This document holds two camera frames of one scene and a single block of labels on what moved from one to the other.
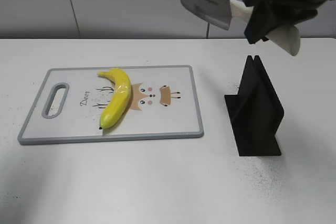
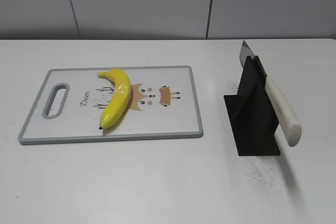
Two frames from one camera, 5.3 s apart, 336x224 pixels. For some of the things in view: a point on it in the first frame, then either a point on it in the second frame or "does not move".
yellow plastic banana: [118, 103] does not move
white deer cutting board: [70, 103] does not move
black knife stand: [255, 113] does not move
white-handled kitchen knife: [217, 10] to [287, 119]
